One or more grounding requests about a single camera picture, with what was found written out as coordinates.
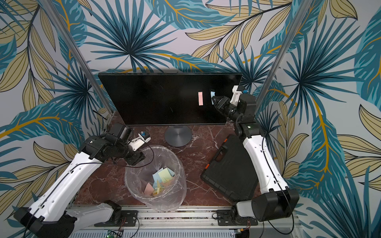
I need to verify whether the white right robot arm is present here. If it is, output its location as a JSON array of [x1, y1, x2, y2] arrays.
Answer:
[[212, 92, 299, 222]]

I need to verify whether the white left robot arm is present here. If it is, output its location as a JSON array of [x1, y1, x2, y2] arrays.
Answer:
[[13, 123, 151, 238]]

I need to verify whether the small pink sticky strip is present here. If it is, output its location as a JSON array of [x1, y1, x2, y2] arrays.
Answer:
[[198, 92, 203, 106]]

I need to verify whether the pile of discarded sticky notes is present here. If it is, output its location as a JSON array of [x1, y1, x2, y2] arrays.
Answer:
[[143, 168, 175, 196]]

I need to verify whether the grey round monitor stand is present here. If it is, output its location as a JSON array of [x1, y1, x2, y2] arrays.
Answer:
[[164, 126, 192, 147]]

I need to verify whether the black computer monitor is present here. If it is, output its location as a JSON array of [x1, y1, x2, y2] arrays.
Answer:
[[98, 72, 242, 126]]

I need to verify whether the clear plastic lined waste bin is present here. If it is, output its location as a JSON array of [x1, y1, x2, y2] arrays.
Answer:
[[125, 145, 187, 212]]

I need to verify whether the black plastic tool case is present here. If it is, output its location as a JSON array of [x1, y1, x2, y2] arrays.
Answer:
[[200, 134, 259, 202]]

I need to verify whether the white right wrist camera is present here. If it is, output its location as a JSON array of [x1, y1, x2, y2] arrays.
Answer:
[[230, 85, 247, 106]]

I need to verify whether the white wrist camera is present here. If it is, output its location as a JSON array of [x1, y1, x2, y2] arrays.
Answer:
[[129, 131, 151, 151], [230, 85, 247, 106]]

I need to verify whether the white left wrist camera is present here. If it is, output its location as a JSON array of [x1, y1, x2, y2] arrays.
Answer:
[[129, 131, 151, 151]]

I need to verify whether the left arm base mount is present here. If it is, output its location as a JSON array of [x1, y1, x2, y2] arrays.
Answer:
[[94, 210, 138, 227]]

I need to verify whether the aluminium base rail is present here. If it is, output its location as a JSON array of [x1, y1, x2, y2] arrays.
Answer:
[[71, 206, 306, 238]]

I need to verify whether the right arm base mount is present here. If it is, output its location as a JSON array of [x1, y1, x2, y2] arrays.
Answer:
[[211, 210, 258, 227]]

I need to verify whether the right aluminium frame post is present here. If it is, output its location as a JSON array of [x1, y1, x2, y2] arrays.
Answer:
[[257, 0, 312, 106]]

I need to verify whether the aluminium frame post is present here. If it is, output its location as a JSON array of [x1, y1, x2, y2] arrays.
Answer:
[[257, 0, 312, 106], [39, 0, 114, 115]]

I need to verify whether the left aluminium frame post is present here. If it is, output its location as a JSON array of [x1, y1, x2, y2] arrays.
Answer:
[[39, 0, 114, 115]]

